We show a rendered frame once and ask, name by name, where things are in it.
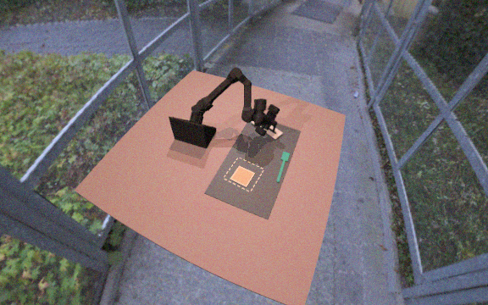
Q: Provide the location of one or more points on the cream square tile with dark grey centre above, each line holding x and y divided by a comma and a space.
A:
242, 176

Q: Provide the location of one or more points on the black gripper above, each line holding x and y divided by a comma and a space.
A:
271, 114

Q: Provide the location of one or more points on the grey flat mat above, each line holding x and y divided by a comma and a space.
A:
263, 151

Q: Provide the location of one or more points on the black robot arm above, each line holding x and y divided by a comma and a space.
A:
248, 114

